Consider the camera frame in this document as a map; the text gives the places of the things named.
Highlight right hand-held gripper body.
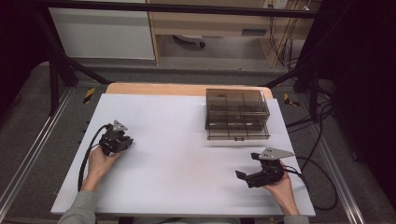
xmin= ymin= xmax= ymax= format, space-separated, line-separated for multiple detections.
xmin=245 ymin=147 xmax=295 ymax=189

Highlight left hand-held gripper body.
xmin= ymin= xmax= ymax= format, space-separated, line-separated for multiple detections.
xmin=99 ymin=119 xmax=129 ymax=156

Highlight smoky transparent plastic drawer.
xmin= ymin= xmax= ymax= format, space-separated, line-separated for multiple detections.
xmin=205 ymin=111 xmax=271 ymax=123
xmin=205 ymin=121 xmax=271 ymax=142

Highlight smoky transparent drawer organizer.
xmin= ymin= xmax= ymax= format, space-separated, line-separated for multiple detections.
xmin=205 ymin=88 xmax=271 ymax=131

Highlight person's right hand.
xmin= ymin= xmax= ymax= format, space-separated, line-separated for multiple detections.
xmin=262 ymin=168 xmax=301 ymax=217

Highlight person's left hand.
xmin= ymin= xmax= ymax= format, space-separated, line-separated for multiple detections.
xmin=81 ymin=146 xmax=121 ymax=191

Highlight yellow black tape strip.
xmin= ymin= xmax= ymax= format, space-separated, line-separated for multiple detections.
xmin=82 ymin=87 xmax=96 ymax=105
xmin=283 ymin=92 xmax=301 ymax=107

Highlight white board sheet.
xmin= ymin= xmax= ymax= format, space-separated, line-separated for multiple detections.
xmin=50 ymin=92 xmax=316 ymax=217

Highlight wooden table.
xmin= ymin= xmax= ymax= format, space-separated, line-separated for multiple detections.
xmin=105 ymin=81 xmax=275 ymax=100

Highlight black metal stand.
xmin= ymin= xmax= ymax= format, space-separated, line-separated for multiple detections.
xmin=31 ymin=8 xmax=113 ymax=117
xmin=264 ymin=62 xmax=332 ymax=120

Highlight white cabinet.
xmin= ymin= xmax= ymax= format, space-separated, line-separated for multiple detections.
xmin=49 ymin=7 xmax=156 ymax=61

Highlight chair base with wheel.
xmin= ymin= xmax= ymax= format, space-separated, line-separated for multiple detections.
xmin=172 ymin=34 xmax=207 ymax=49

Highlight dark curtain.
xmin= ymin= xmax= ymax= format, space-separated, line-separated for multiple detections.
xmin=311 ymin=0 xmax=396 ymax=203
xmin=0 ymin=0 xmax=54 ymax=114

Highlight light wooden desk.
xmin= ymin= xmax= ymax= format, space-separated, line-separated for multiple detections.
xmin=146 ymin=0 xmax=322 ymax=68

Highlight black metal crossbar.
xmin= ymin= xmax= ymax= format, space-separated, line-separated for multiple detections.
xmin=31 ymin=0 xmax=321 ymax=19

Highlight white power strip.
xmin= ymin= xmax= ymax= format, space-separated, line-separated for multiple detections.
xmin=263 ymin=0 xmax=290 ymax=9

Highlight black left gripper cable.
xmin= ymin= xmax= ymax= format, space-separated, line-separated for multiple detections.
xmin=77 ymin=123 xmax=112 ymax=192

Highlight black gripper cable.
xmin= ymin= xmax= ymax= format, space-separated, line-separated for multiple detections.
xmin=284 ymin=155 xmax=340 ymax=212
xmin=77 ymin=123 xmax=112 ymax=192

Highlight black floor cables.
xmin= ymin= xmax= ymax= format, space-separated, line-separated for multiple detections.
xmin=286 ymin=99 xmax=336 ymax=171

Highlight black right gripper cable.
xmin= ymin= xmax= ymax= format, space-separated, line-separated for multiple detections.
xmin=284 ymin=155 xmax=340 ymax=212

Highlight aluminium rail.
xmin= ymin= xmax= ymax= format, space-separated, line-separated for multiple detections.
xmin=0 ymin=88 xmax=75 ymax=216
xmin=311 ymin=123 xmax=366 ymax=224

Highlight hanging black cable bundle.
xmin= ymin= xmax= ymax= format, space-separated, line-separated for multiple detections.
xmin=268 ymin=12 xmax=304 ymax=71

